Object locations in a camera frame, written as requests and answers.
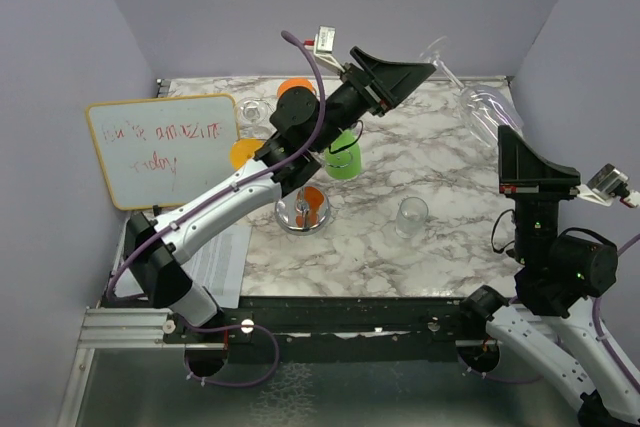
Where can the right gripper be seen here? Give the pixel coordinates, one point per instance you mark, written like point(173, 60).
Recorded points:
point(524, 174)

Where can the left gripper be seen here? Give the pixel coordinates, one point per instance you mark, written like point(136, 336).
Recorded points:
point(387, 83)

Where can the clear wine glass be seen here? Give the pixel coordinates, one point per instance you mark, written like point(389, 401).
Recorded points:
point(252, 115)
point(482, 108)

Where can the orange wine glass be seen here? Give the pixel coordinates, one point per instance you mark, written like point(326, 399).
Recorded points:
point(244, 150)
point(294, 83)

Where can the green wine glass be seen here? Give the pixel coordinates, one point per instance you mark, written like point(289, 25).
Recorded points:
point(342, 159)

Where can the orange wine glass front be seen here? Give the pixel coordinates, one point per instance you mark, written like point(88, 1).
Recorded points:
point(244, 150)

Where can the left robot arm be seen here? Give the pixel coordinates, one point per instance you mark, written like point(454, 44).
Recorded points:
point(306, 123)

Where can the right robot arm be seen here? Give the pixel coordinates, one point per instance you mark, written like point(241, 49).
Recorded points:
point(562, 276)

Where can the chrome wine glass rack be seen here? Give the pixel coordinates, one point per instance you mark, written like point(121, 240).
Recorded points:
point(304, 211)

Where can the yellow framed whiteboard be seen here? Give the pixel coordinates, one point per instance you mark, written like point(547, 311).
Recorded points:
point(163, 151)

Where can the printed paper sheet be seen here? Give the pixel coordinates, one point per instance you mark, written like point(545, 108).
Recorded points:
point(219, 265)

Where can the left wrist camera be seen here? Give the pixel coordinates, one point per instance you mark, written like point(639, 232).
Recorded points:
point(321, 47)

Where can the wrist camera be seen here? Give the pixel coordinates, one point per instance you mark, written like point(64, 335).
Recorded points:
point(608, 185)
point(321, 47)

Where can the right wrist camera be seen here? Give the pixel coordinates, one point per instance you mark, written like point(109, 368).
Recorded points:
point(608, 185)

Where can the black base frame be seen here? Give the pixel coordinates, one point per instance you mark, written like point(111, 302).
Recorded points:
point(333, 330)

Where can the aluminium rail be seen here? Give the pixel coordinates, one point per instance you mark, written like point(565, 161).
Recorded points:
point(137, 328)

